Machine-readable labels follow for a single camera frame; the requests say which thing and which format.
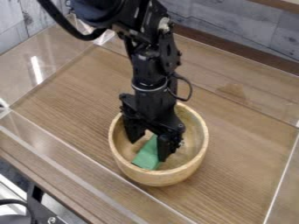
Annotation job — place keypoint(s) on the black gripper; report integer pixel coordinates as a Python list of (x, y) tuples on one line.
[(149, 111)]

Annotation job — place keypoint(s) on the green rectangular stick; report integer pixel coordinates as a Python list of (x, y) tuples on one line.
[(146, 158)]

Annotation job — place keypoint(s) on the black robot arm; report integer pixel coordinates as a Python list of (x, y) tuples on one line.
[(143, 25)]

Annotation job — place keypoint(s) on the wooden bowl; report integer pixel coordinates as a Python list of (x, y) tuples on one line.
[(181, 164)]

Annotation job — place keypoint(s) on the clear acrylic enclosure walls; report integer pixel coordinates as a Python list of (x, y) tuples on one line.
[(59, 86)]

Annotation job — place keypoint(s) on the black table frame leg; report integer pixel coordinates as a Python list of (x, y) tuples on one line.
[(43, 214)]

